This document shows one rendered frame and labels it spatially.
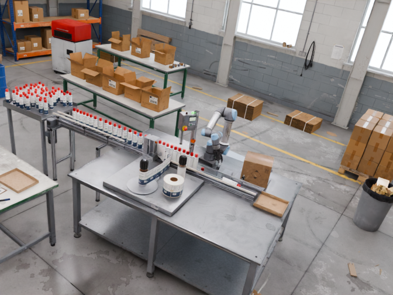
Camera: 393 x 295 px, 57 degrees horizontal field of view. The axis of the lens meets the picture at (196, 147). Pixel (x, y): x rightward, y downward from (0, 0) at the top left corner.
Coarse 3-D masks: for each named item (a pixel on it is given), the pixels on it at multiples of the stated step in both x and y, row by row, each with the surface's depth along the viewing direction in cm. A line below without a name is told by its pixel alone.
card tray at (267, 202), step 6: (264, 192) 385; (258, 198) 379; (264, 198) 380; (270, 198) 382; (276, 198) 382; (258, 204) 364; (264, 204) 371; (270, 204) 373; (276, 204) 374; (282, 204) 376; (264, 210) 363; (270, 210) 360; (276, 210) 365; (282, 210) 366
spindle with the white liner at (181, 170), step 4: (180, 156) 366; (184, 156) 366; (180, 160) 366; (184, 160) 365; (180, 164) 368; (184, 164) 368; (180, 168) 369; (184, 168) 370; (180, 172) 371; (184, 172) 373; (184, 176) 376; (184, 180) 381
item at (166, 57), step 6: (156, 48) 793; (162, 48) 806; (168, 48) 801; (174, 48) 780; (156, 54) 792; (162, 54) 781; (168, 54) 780; (174, 54) 794; (156, 60) 797; (162, 60) 786; (168, 60) 786
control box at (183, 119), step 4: (180, 112) 388; (184, 112) 389; (188, 112) 390; (180, 116) 388; (184, 116) 383; (188, 116) 385; (196, 116) 390; (180, 120) 389; (184, 120) 385; (188, 120) 387; (180, 124) 390; (184, 124) 387; (180, 128) 392; (188, 128) 392; (192, 128) 395
